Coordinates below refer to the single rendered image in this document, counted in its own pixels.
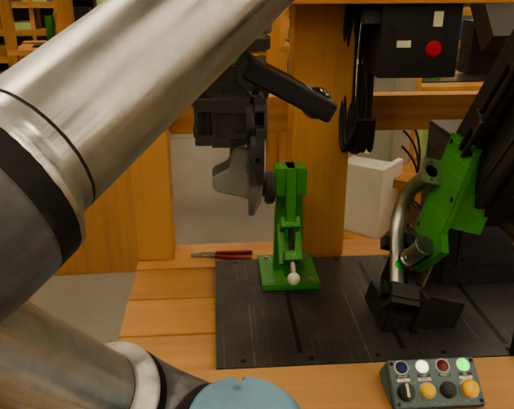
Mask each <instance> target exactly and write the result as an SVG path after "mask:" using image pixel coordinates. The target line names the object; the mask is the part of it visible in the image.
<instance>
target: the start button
mask: <svg viewBox="0 0 514 409"><path fill-rule="evenodd" d="M460 388H461V391H462V393H463V394H464V395H465V396H467V397H469V398H474V397H476V396H477V395H478V394H479V391H480V388H479V385H478V383H477V382H476V381H474V380H472V379H466V380H464V381H463V382H462V383H461V385H460Z"/></svg>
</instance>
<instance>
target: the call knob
mask: <svg viewBox="0 0 514 409"><path fill-rule="evenodd" d="M399 395H400V396H401V397H402V398H403V399H405V400H410V399H412V398H413V397H414V395H415V389H414V387H413V386H412V385H411V384H409V383H403V384H402V385H401V386H400V387H399Z"/></svg>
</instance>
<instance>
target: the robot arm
mask: <svg viewBox="0 0 514 409"><path fill-rule="evenodd" d="M293 1H294V0H105V1H104V2H103V3H101V4H100V5H99V6H97V7H95V8H94V9H92V10H91V11H89V12H88V13H87V14H86V15H84V16H83V17H81V18H80V19H78V20H77V21H75V22H74V23H73V24H71V25H70V26H69V27H67V28H65V29H64V30H63V31H61V32H60V33H59V34H57V35H56V36H55V37H53V38H51V39H50V40H49V41H47V42H46V43H44V44H43V45H42V46H40V47H39V48H37V49H36V50H34V51H33V52H31V53H30V54H29V55H28V56H26V57H25V58H23V59H21V60H20V61H19V62H17V63H16V64H15V65H14V66H12V67H10V68H9V69H7V70H6V71H4V72H3V73H2V74H1V75H0V409H301V408H300V406H299V405H298V403H297V402H296V401H295V400H294V399H293V398H292V397H291V396H290V395H289V394H288V393H287V392H285V391H284V390H283V389H282V388H280V387H278V386H277V385H274V384H272V383H271V382H268V381H265V380H262V379H259V378H255V377H243V379H242V381H237V380H236V378H235V377H226V378H223V379H220V380H218V381H214V382H213V383H209V382H207V381H204V380H202V379H200V378H198V377H195V376H193V375H191V374H189V373H187V372H184V371H182V370H180V369H178V368H175V367H174V366H172V365H170V364H167V363H166V362H165V361H163V360H162V359H159V358H158V357H156V356H154V355H153V354H151V353H150V352H148V351H146V350H144V349H143V348H142V347H140V346H138V345H135V344H133V343H130V342H110V343H106V344H104V343H102V342H99V341H98V340H96V339H95V338H92V337H91V336H89V335H87V334H86V333H84V332H82V331H80V330H79V329H76V328H75V327H74V326H72V325H69V324H68V323H66V322H65V321H63V320H61V319H59V318H57V317H56V316H54V315H52V314H51V313H49V312H47V311H45V310H44V309H42V308H39V307H38V306H36V305H35V304H33V303H31V302H29V301H28V299H29V298H30V297H31V296H32V295H33V294H34V293H35V292H36V291H38V290H39V289H40V288H41V287H42V286H43V285H44V284H45V283H46V282H47V281H48V280H49V279H50V278H51V277H52V276H53V275H54V274H56V273H57V271H59V269H60V268H61V267H62V265H63V264H64V263H65V262H66V261H67V260H68V259H69V258H70V257H71V256H72V255H73V254H74V253H75V252H76V251H77V250H78V249H79V247H80V246H81V245H82V244H83V243H84V240H85V235H86V228H85V219H84V212H85V211H86V210H87V209H88V208H89V207H90V206H91V205H92V204H93V203H94V202H95V201H96V200H97V199H98V198H99V197H100V196H101V195H102V194H103V193H104V192H105V191H106V190H107V189H108V188H109V187H110V186H111V185H112V184H113V183H114V182H115V181H116V180H117V179H118V178H119V177H120V176H121V175H122V174H123V173H124V172H125V171H126V170H127V169H128V168H129V167H130V166H131V165H132V164H133V163H134V162H135V161H136V160H137V159H138V158H139V157H140V156H141V154H142V153H143V152H144V151H145V150H146V149H147V148H148V147H149V146H150V145H151V144H152V143H153V142H154V141H155V140H156V139H157V138H158V137H159V136H160V135H161V134H162V133H163V132H164V131H165V130H166V129H167V128H168V127H169V126H170V125H171V124H172V123H173V122H174V121H175V120H176V119H177V118H178V117H179V116H180V115H181V114H182V113H183V112H184V111H185V110H186V109H187V108H188V107H189V106H190V105H191V104H192V107H193V112H192V115H193V116H194V126H193V131H194V138H195V146H212V148H229V158H228V159H227V160H226V161H223V162H222V163H220V164H218V165H216V166H214V167H213V169H212V177H213V179H212V186H213V188H214V189H215V190H216V191H217V192H221V193H225V194H229V195H232V196H239V197H243V198H246V199H248V213H249V216H253V215H255V212H256V211H257V209H258V207H259V206H260V204H261V202H262V195H263V173H264V141H265V140H267V136H268V105H267V101H266V100H267V99H268V96H269V93H271V94H272V95H274V96H276V97H279V98H280V99H282V100H283V101H286V102H288V103H289V104H291V105H294V106H295V107H297V108H299V109H300V110H302V112H303V113H304V115H305V116H307V117H308V118H312V119H320V120H321V121H323V122H325V123H328V122H330V121H331V119H332V117H333V115H334V114H335V113H336V110H337V104H336V103H335V102H334V100H333V99H332V97H331V96H330V94H329V93H328V91H327V90H325V89H324V88H321V87H311V86H310V85H308V84H306V83H304V82H302V81H301V80H298V79H297V78H295V77H293V76H291V75H289V74H287V73H286V72H284V71H282V70H280V69H278V68H277V67H274V66H273V65H271V64H269V63H268V62H265V61H264V60H262V59H260V58H258V57H256V56H254V55H253V54H250V52H254V51H262V50H269V49H270V48H271V37H270V36H269V35H267V34H268V33H270V32H271V31H272V23H273V22H274V21H275V19H276V18H277V17H278V16H279V15H280V14H281V13H282V12H283V11H284V10H285V9H286V8H287V7H288V6H289V5H290V4H291V3H292V2H293ZM237 58H238V60H237V61H236V62H234V61H235V60H236V59H237ZM245 144H246V147H245ZM229 145H230V146H229Z"/></svg>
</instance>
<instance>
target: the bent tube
mask: <svg viewBox="0 0 514 409"><path fill-rule="evenodd" d="M431 163H432V164H431ZM427 184H430V185H433V186H436V187H440V186H441V161H439V160H435V159H432V158H428V157H422V158H421V170H420V171H419V172H418V173H417V174H416V175H414V176H413V177H412V178H411V179H410V180H409V181H408V182H407V183H406V184H405V185H404V187H403V188H402V190H401V191H400V194H399V196H398V197H397V199H396V203H395V205H394V208H393V211H392V217H391V222H390V282H391V281H394V282H402V283H405V268H404V269H398V268H397V267H396V266H395V263H396V261H397V260H398V255H399V253H400V252H401V251H402V250H404V249H405V219H406V216H407V212H408V210H409V206H410V204H411V202H412V200H413V198H414V197H415V196H416V194H417V193H418V192H419V191H420V190H422V189H423V188H424V187H425V186H426V185H427Z"/></svg>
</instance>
